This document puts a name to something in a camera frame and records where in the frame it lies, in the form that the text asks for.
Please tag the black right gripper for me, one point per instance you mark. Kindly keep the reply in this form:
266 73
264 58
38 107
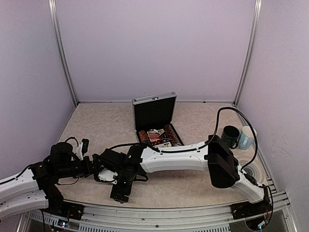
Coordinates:
124 192

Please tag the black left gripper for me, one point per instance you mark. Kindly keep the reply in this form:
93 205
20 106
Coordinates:
88 168

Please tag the red playing card deck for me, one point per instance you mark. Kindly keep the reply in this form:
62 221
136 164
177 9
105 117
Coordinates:
155 135

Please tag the aluminium poker chip case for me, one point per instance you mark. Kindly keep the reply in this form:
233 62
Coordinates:
155 112

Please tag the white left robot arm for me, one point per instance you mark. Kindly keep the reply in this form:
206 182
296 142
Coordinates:
36 186

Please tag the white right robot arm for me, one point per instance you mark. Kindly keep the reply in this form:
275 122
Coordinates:
212 156

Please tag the dark red chip row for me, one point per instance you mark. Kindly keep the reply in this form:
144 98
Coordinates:
172 135

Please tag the dark green mug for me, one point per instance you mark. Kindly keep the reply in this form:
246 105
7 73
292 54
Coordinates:
230 136

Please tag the light blue mug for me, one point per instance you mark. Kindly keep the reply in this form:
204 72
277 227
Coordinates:
246 138

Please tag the grey striped plate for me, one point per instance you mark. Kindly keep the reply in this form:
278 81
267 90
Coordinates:
255 169

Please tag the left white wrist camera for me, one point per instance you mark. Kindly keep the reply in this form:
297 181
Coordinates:
82 148

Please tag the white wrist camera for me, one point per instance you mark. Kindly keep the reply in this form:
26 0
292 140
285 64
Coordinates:
82 148
107 176

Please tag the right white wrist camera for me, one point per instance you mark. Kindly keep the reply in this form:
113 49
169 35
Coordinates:
107 176

